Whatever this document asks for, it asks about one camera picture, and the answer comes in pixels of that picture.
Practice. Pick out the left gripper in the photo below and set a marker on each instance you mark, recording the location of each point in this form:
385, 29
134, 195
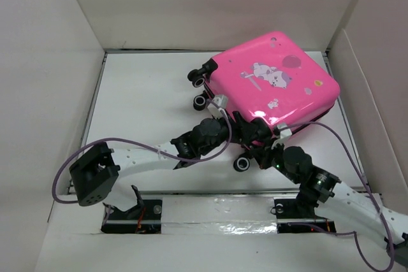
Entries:
241, 131

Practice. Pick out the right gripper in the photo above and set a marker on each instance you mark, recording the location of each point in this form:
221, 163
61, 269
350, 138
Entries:
262, 155

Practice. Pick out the pink hard-shell suitcase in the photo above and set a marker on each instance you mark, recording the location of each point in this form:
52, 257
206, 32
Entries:
269, 77

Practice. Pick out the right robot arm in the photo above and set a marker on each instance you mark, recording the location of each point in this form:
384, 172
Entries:
325, 195

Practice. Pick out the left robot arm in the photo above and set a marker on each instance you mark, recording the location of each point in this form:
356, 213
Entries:
104, 162

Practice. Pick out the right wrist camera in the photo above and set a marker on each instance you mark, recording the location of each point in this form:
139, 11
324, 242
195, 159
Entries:
282, 133

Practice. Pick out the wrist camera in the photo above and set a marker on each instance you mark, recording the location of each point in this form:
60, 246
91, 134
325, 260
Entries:
217, 105
282, 133

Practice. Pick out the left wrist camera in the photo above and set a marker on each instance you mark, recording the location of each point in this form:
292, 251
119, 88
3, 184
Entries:
217, 105

